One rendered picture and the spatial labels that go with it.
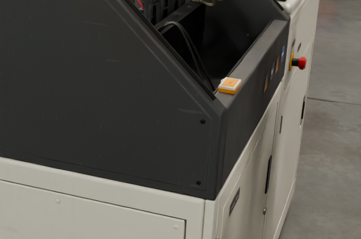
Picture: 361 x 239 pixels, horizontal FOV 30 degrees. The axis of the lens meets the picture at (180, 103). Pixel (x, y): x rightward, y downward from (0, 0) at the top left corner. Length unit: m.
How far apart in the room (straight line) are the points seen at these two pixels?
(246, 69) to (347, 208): 1.57
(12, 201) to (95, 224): 0.17
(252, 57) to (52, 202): 0.49
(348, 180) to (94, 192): 1.94
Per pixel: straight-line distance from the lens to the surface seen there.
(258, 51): 1.44
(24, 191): 1.32
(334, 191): 2.93
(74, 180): 1.25
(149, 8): 1.45
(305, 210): 2.76
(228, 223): 1.33
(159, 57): 1.09
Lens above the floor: 1.38
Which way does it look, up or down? 22 degrees down
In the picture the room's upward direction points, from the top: 3 degrees clockwise
